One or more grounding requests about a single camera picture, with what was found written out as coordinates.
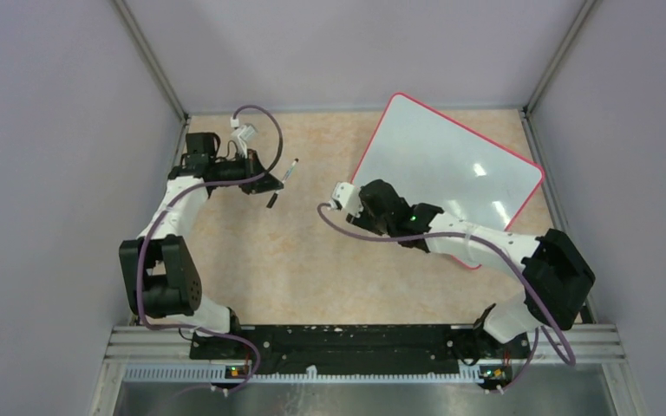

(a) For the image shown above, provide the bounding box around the black white marker pen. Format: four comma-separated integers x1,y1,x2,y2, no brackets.
266,158,299,209

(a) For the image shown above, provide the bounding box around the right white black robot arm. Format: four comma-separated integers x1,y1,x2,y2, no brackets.
348,179,596,357

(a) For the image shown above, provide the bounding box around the white slotted cable duct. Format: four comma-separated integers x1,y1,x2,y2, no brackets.
123,364,484,385

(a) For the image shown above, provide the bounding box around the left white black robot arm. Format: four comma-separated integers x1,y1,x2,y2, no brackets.
119,124,284,359

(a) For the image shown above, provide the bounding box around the pink framed whiteboard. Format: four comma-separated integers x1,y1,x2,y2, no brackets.
349,92,546,271

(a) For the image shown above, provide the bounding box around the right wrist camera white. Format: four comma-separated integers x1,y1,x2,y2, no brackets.
330,182,363,218

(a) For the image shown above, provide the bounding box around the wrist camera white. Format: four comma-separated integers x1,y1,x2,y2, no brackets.
230,117,258,159
330,182,363,218

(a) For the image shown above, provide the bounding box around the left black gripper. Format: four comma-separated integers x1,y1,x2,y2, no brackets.
210,148,282,194

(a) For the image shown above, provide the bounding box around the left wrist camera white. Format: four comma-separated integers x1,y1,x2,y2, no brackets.
230,117,258,159

